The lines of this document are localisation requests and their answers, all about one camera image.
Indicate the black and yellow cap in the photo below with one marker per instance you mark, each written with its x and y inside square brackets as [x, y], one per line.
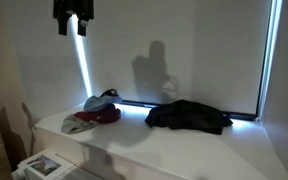
[111, 92]

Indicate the black cloth garment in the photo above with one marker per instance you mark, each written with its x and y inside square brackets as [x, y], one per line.
[187, 116]

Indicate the maroon cap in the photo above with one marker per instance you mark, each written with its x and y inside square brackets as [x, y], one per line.
[107, 114]

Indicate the white roller blind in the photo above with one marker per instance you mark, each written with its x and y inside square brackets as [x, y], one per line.
[217, 50]

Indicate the light grey cap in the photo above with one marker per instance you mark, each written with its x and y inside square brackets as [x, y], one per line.
[74, 124]

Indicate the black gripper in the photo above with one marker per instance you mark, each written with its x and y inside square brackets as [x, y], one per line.
[73, 7]

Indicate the black window frame bar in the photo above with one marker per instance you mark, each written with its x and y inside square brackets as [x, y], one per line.
[244, 116]

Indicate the white box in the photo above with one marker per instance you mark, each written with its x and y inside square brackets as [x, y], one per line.
[67, 171]

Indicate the colour photo print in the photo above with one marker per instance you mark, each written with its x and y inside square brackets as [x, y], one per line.
[44, 165]

